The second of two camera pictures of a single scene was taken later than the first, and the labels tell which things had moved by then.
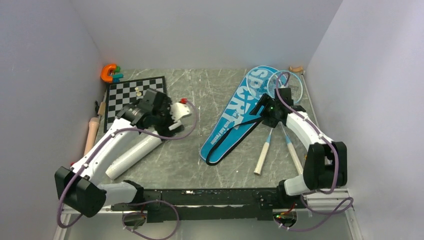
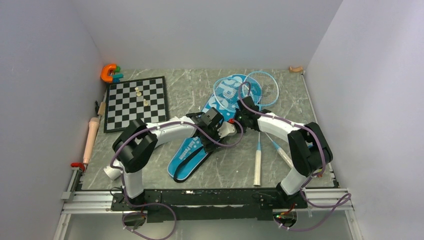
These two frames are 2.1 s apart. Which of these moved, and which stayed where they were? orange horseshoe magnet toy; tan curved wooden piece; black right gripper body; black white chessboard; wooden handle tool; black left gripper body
Moved: black right gripper body; black left gripper body
Stayed: tan curved wooden piece; wooden handle tool; orange horseshoe magnet toy; black white chessboard
